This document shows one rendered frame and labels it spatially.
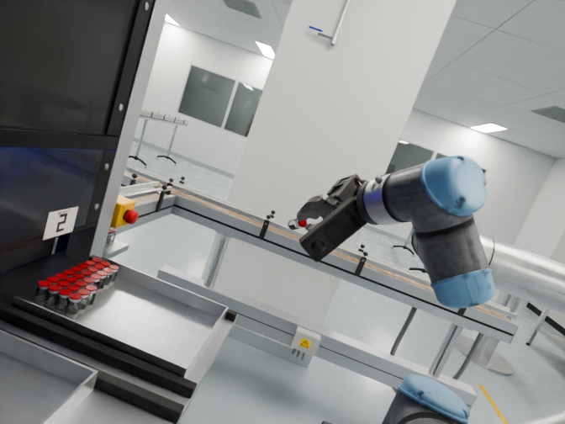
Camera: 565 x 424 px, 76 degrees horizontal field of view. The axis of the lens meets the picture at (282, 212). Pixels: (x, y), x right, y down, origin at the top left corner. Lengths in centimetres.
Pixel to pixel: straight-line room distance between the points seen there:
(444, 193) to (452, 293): 13
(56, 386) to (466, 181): 64
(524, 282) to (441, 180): 26
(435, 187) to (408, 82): 181
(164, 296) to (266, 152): 143
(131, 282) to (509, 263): 81
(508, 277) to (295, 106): 174
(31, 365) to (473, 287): 65
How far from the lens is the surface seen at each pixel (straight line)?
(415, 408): 72
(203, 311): 93
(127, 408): 67
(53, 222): 86
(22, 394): 68
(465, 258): 50
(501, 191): 959
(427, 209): 49
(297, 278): 232
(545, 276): 68
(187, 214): 172
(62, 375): 70
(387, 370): 190
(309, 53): 226
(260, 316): 179
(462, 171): 48
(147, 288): 97
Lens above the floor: 134
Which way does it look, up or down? 11 degrees down
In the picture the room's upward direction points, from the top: 20 degrees clockwise
